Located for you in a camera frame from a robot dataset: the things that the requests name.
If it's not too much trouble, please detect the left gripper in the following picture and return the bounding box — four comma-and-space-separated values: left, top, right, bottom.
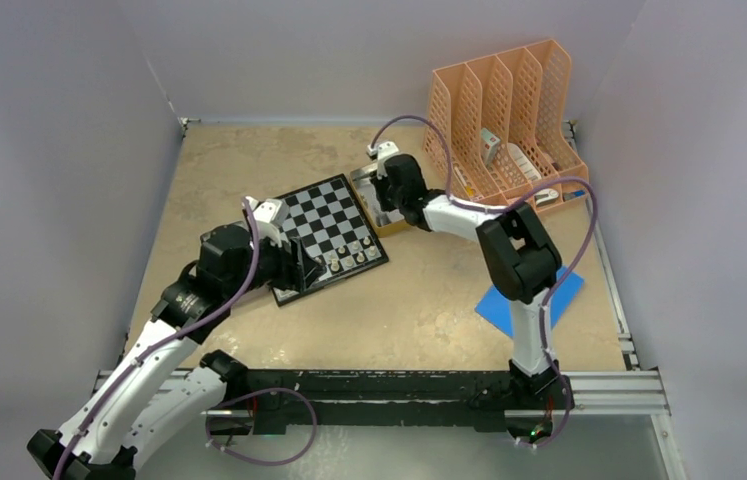
225, 226, 324, 299

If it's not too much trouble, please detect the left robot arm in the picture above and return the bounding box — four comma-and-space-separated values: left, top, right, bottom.
27, 221, 325, 479

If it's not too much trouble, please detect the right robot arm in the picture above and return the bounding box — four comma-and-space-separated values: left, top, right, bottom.
371, 152, 561, 407

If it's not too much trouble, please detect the yellow tray of white pieces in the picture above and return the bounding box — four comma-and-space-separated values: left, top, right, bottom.
349, 164, 410, 237

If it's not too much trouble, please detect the black and white chessboard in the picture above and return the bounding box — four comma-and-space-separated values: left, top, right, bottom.
273, 174, 389, 307

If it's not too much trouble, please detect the orange file organizer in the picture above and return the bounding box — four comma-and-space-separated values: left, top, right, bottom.
423, 39, 589, 206

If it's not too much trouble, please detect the white stapler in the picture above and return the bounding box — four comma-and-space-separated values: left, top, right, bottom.
533, 188, 560, 208

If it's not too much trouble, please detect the blue flat sheet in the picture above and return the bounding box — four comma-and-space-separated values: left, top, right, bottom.
475, 264, 586, 339

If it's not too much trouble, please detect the black base bar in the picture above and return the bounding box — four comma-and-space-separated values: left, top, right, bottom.
222, 367, 575, 441

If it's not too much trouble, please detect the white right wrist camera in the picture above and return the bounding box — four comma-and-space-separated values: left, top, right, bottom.
366, 141, 400, 179

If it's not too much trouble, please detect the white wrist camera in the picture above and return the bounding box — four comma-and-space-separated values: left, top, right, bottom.
244, 196, 289, 246
366, 141, 400, 179

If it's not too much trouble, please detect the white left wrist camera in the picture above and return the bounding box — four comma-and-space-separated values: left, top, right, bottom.
244, 196, 289, 246

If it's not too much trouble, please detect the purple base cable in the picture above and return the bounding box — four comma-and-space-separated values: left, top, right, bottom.
205, 387, 318, 466

